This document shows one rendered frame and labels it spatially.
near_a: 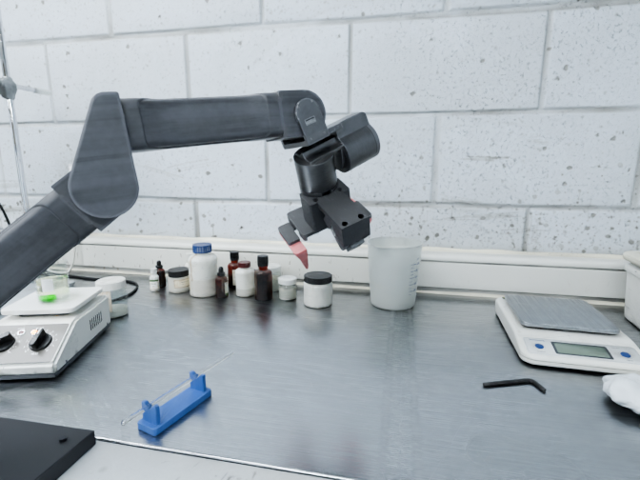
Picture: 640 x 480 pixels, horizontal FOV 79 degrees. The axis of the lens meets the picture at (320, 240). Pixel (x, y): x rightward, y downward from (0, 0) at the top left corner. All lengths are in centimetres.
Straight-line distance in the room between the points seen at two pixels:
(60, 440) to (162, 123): 38
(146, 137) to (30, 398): 43
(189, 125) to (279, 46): 67
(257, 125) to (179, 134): 9
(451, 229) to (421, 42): 46
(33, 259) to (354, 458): 40
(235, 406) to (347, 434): 16
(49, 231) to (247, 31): 82
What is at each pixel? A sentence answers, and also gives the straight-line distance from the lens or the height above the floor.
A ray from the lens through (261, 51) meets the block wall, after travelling 114.
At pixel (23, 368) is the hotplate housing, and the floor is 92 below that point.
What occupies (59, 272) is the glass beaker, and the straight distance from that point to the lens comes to 82.
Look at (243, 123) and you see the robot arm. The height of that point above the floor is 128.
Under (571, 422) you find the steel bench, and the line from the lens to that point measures 65.
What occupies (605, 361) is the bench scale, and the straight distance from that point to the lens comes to 79.
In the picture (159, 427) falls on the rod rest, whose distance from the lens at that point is 57.
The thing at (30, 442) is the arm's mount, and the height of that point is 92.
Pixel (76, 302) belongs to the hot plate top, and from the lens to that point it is 82.
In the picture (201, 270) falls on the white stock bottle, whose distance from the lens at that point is 100.
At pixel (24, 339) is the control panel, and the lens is 80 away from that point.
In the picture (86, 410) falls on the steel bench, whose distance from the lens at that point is 66.
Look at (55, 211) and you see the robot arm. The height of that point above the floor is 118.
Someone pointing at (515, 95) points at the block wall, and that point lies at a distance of 108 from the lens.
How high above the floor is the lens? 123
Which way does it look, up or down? 11 degrees down
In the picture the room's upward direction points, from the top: straight up
